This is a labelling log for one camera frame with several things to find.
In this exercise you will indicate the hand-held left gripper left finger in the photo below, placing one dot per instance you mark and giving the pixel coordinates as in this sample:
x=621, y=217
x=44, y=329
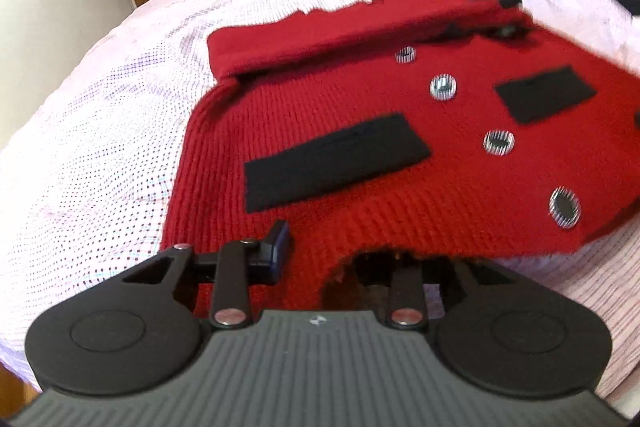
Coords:
x=280, y=252

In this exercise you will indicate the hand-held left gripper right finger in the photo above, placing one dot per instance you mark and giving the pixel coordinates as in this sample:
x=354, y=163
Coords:
x=406, y=292

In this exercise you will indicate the red knit sweater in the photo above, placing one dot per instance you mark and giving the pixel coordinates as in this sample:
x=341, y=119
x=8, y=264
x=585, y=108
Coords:
x=350, y=207

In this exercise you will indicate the pink checked bedspread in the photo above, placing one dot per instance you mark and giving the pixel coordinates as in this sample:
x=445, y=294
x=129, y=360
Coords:
x=100, y=132

